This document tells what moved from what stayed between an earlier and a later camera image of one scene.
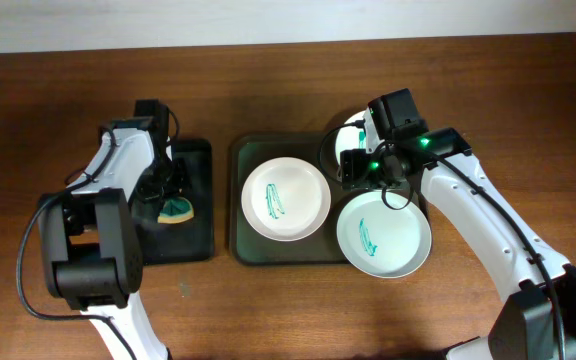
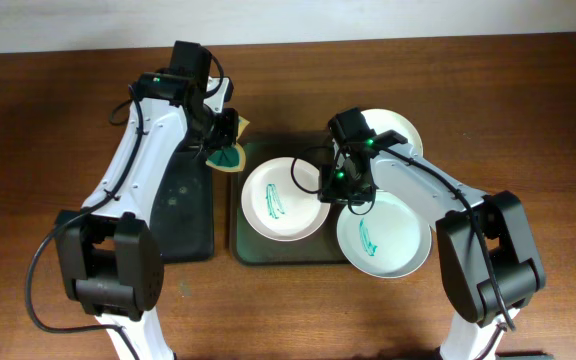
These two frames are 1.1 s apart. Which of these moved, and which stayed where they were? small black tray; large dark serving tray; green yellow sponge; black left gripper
Moved: black left gripper; green yellow sponge
Stayed: large dark serving tray; small black tray
